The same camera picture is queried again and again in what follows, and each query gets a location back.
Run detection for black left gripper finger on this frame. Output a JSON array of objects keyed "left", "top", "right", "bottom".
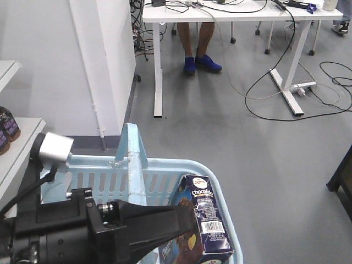
[{"left": 97, "top": 200, "right": 195, "bottom": 261}]

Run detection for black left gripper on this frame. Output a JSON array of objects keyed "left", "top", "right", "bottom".
[{"left": 0, "top": 187, "right": 131, "bottom": 264}]

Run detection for light blue plastic basket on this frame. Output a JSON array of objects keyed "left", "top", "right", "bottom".
[{"left": 41, "top": 123, "right": 243, "bottom": 263}]

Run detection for dark blue Chocofella cookie box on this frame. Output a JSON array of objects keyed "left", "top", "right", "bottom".
[{"left": 158, "top": 174, "right": 234, "bottom": 263}]

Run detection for white store shelving unit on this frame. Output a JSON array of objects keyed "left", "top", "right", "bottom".
[{"left": 1, "top": 60, "right": 46, "bottom": 208}]

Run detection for seated person legs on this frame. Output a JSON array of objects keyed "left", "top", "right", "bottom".
[{"left": 177, "top": 22, "right": 222, "bottom": 75}]

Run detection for dark wooden display stand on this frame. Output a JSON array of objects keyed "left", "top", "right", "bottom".
[{"left": 326, "top": 147, "right": 351, "bottom": 219}]

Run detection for white office desk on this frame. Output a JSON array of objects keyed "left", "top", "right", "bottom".
[{"left": 142, "top": 1, "right": 342, "bottom": 118}]

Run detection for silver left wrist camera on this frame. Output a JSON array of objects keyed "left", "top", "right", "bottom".
[{"left": 38, "top": 132, "right": 74, "bottom": 173}]

